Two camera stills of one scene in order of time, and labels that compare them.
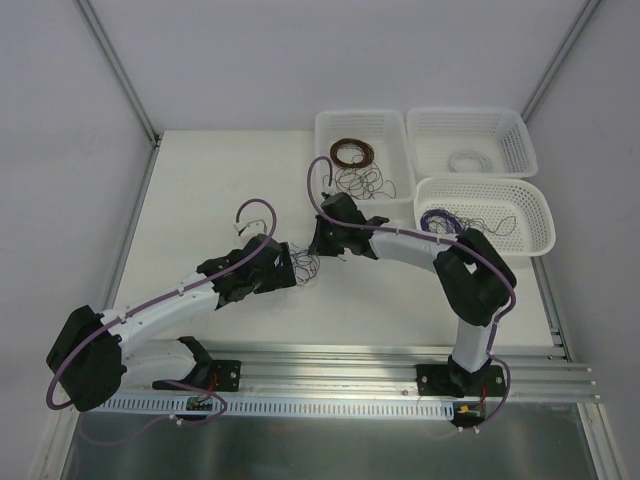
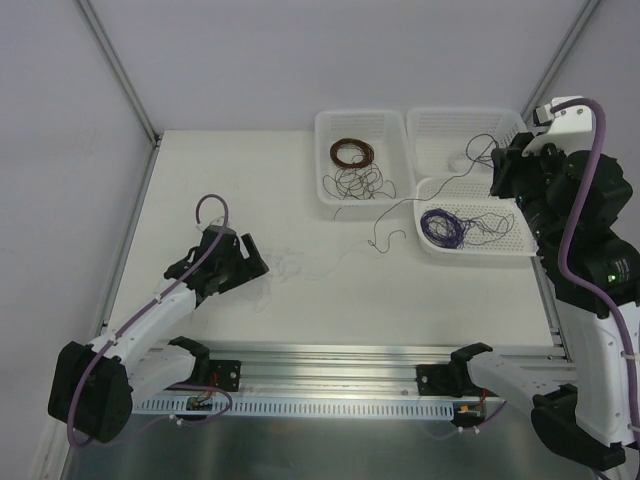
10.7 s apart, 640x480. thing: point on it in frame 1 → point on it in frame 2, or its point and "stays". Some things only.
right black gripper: (325, 236) → (505, 170)
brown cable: (363, 182) stays
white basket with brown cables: (370, 154) stays
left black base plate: (224, 375) stays
